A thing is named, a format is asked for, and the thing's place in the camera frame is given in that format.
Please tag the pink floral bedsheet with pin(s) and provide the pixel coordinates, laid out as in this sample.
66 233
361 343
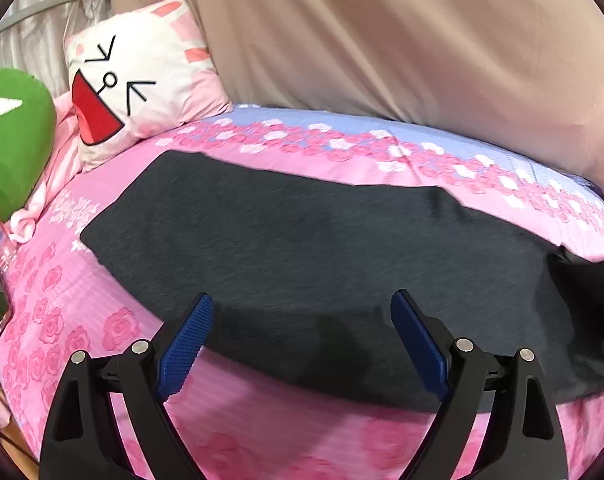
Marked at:
107 280

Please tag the green plush toy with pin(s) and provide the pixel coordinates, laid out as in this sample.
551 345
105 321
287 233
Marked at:
17 150

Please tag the pink striped cloth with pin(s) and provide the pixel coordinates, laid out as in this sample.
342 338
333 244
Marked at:
62 140

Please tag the beige cloth cover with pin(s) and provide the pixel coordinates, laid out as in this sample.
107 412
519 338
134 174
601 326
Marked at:
381 35

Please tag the dark grey pants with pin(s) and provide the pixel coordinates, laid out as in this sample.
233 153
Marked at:
307 240

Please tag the white satin curtain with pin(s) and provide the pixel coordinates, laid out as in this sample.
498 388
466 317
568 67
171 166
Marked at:
82 15

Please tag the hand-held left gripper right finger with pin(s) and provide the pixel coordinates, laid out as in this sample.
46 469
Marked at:
416 340

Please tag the grey metal bed rail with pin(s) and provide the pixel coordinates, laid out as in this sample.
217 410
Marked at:
47 10

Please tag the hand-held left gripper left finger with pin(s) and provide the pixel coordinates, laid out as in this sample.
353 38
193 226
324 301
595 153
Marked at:
187 345

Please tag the cartoon rabbit face pillow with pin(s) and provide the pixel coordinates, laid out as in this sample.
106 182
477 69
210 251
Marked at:
147 60

